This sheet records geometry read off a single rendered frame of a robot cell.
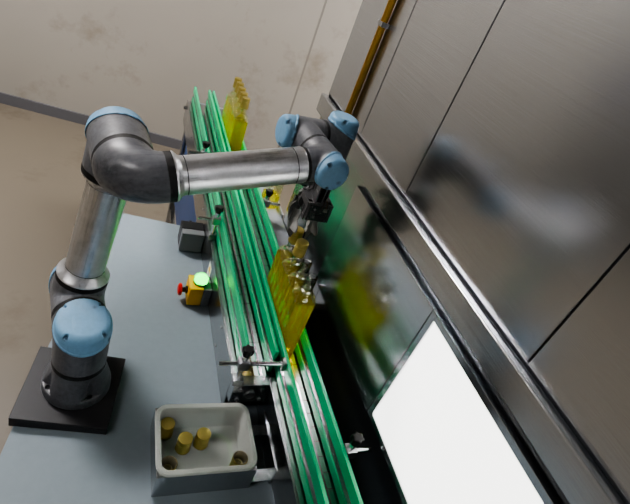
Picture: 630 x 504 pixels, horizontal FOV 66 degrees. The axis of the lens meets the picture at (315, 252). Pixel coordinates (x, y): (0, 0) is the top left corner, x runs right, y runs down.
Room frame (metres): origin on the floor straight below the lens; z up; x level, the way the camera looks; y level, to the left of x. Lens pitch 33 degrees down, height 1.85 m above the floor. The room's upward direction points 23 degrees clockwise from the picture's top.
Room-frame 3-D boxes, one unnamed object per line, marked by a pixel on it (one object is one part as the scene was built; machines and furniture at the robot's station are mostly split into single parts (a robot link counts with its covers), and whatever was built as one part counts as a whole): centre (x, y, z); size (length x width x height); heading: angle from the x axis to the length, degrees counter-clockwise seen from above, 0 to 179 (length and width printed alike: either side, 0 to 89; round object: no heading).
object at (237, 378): (0.82, 0.03, 0.95); 0.17 x 0.03 x 0.12; 119
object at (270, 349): (1.64, 0.41, 0.93); 1.75 x 0.01 x 0.08; 29
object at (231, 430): (0.67, 0.06, 0.80); 0.22 x 0.17 x 0.09; 119
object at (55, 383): (0.70, 0.40, 0.83); 0.15 x 0.15 x 0.10
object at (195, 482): (0.68, 0.04, 0.79); 0.27 x 0.17 x 0.08; 119
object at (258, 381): (0.83, 0.02, 0.85); 0.09 x 0.04 x 0.07; 119
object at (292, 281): (1.04, 0.01, 0.99); 0.06 x 0.06 x 0.21; 28
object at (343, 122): (1.12, 0.06, 1.45); 0.09 x 0.08 x 0.11; 128
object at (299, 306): (0.99, -0.02, 0.99); 0.06 x 0.06 x 0.21; 28
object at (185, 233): (1.41, 0.44, 0.79); 0.08 x 0.08 x 0.08; 29
